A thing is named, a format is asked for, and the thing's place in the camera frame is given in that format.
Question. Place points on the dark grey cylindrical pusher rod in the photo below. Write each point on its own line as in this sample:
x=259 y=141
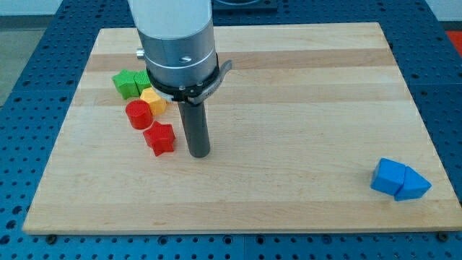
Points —
x=195 y=127

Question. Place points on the black clamp ring mount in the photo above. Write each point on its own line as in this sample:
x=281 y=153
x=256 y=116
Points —
x=194 y=94

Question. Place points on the red star block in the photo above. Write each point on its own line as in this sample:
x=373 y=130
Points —
x=160 y=138

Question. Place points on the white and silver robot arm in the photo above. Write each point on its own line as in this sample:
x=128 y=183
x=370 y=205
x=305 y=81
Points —
x=177 y=37

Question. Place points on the green star block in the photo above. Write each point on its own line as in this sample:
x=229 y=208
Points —
x=125 y=84

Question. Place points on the yellow hexagon block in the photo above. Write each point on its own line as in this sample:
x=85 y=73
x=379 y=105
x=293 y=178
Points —
x=157 y=104

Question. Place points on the green cylinder block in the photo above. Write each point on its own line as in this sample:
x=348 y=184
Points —
x=142 y=81

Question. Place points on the red cylinder block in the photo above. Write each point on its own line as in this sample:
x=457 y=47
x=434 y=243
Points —
x=139 y=114

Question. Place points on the light wooden board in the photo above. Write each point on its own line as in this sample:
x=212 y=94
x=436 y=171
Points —
x=296 y=129

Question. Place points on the blue cube block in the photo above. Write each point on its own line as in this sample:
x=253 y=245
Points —
x=388 y=176

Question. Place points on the blue triangle block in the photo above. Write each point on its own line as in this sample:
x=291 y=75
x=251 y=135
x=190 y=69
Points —
x=415 y=186

